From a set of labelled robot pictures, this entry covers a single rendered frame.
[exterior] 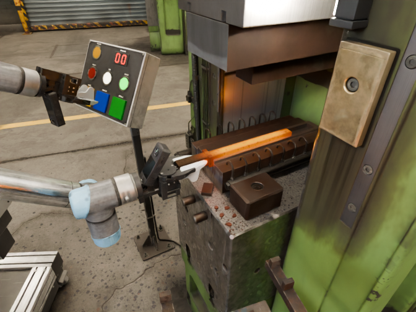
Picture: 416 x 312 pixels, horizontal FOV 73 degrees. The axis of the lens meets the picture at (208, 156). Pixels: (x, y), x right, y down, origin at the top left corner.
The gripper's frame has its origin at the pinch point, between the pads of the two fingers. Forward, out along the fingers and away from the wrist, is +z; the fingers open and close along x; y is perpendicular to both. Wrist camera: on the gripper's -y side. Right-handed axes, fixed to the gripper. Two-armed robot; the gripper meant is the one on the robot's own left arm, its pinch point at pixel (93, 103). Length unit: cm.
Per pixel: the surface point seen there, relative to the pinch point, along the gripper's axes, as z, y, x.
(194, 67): 22.2, 22.8, -20.7
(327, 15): 1, 37, -67
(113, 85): 10.7, 7.8, 5.7
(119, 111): 10.0, -0.6, -2.1
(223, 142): 16.8, 1.7, -44.5
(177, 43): 356, 105, 289
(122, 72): 10.7, 13.5, 2.7
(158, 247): 71, -80, 4
